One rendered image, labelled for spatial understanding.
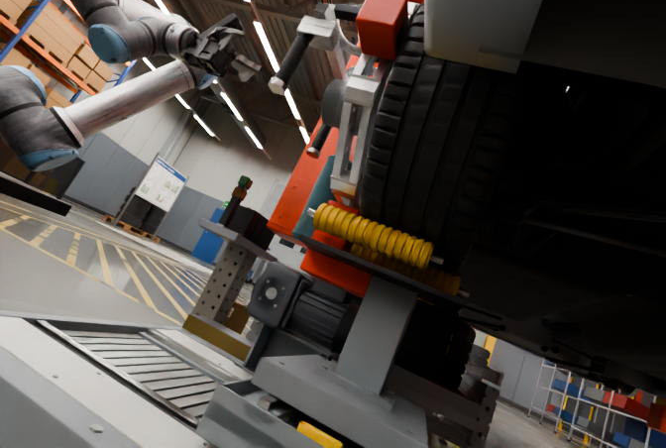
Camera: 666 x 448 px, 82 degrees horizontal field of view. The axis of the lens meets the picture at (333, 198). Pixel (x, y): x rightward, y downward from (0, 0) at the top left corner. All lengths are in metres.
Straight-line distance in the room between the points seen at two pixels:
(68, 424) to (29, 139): 1.02
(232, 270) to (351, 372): 0.91
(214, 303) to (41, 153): 0.78
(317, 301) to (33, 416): 0.72
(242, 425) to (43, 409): 0.26
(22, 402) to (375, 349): 0.56
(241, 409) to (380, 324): 0.31
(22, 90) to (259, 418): 1.25
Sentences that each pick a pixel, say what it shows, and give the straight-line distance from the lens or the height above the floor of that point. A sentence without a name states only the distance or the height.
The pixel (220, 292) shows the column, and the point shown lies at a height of 0.22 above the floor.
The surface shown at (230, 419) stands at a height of 0.13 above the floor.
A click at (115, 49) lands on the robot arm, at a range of 1.10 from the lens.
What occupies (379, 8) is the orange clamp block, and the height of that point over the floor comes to 0.85.
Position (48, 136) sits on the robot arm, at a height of 0.46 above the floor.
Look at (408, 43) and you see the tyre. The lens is 0.75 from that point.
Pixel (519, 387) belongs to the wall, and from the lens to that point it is 14.53.
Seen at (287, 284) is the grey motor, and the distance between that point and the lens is 1.17.
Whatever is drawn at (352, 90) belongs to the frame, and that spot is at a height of 0.73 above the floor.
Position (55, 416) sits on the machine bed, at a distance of 0.68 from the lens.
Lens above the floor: 0.35
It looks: 15 degrees up
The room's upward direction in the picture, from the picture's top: 25 degrees clockwise
